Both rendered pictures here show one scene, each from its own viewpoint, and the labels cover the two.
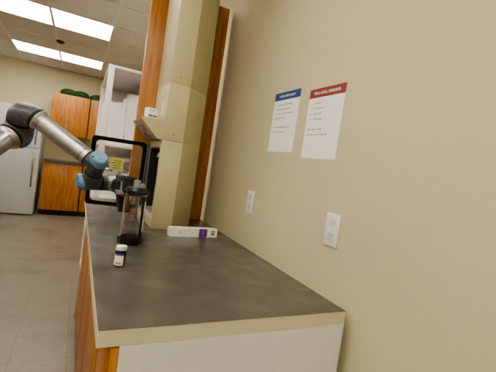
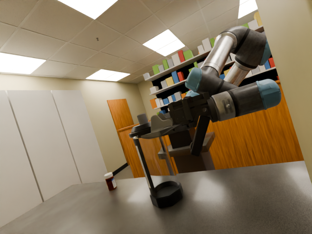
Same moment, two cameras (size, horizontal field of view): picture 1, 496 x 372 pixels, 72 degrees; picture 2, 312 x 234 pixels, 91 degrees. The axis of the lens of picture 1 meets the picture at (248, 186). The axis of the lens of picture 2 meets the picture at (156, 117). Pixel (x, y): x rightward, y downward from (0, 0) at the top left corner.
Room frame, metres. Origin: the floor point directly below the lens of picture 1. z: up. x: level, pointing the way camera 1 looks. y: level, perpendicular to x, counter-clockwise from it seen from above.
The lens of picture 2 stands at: (1.83, 0.22, 1.20)
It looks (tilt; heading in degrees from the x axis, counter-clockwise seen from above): 1 degrees down; 144
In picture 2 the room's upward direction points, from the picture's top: 18 degrees counter-clockwise
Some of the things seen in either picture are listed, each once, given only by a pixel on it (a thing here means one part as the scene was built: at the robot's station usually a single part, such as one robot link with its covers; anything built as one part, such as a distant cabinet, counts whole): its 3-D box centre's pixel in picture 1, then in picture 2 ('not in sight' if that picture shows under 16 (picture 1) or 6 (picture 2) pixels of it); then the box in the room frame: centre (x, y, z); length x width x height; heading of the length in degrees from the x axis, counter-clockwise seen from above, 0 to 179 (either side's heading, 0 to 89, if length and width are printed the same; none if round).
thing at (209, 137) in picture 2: not in sight; (188, 144); (1.04, 0.99, 0.92); 0.32 x 0.32 x 0.04; 24
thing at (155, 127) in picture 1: (147, 129); not in sight; (1.88, 0.60, 1.46); 0.32 x 0.12 x 0.10; 27
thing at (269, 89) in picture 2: (110, 182); (250, 98); (1.65, 0.67, 1.16); 0.11 x 0.09 x 0.08; 42
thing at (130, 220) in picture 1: (133, 215); (156, 160); (1.42, 0.46, 1.06); 0.11 x 0.11 x 0.21
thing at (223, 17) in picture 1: (178, 108); not in sight; (2.18, 0.51, 1.64); 0.49 x 0.03 x 1.40; 117
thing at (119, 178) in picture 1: (123, 185); (191, 113); (1.53, 0.56, 1.17); 0.12 x 0.08 x 0.09; 42
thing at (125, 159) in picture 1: (116, 172); not in sight; (1.99, 0.78, 1.19); 0.30 x 0.01 x 0.40; 107
